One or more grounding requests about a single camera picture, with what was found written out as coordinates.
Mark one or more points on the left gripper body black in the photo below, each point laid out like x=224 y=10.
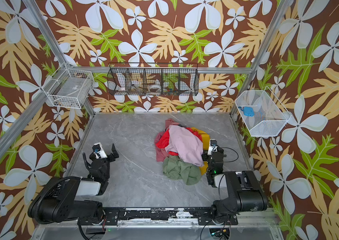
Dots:
x=99 y=160

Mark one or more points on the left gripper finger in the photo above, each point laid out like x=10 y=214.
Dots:
x=94 y=149
x=114 y=152

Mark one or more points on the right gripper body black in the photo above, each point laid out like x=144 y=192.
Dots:
x=214 y=156

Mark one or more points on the green cloth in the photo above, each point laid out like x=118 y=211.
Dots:
x=176 y=169

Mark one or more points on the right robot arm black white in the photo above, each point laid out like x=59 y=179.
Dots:
x=244 y=193

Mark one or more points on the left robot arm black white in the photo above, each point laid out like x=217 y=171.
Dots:
x=57 y=201

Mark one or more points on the yellow cloth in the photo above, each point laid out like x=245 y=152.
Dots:
x=205 y=138

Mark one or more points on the pink cloth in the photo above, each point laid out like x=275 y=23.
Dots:
x=188 y=146

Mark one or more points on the red cloth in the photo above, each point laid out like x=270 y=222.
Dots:
x=164 y=141

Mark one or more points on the blue toy in basket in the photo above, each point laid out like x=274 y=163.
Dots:
x=247 y=111

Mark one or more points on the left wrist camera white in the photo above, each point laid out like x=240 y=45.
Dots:
x=100 y=154

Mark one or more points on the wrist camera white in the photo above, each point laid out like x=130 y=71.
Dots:
x=100 y=154
x=212 y=147

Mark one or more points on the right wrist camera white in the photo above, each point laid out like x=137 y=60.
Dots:
x=212 y=147

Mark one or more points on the aluminium frame post left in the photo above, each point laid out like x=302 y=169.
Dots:
x=48 y=35

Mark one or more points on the aluminium frame post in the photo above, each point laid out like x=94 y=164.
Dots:
x=48 y=35
x=270 y=34

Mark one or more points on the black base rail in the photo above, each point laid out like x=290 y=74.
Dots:
x=199 y=216

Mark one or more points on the white wire basket left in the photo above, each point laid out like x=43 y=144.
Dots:
x=68 y=87

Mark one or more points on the white wire basket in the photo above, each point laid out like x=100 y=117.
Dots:
x=68 y=87
x=271 y=116

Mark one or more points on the white wire basket right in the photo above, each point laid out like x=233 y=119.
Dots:
x=271 y=116

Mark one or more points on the aluminium frame beam left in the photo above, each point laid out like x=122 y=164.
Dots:
x=20 y=124

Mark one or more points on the black wire basket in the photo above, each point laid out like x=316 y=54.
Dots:
x=168 y=79

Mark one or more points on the aluminium frame post right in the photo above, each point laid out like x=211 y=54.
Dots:
x=270 y=34

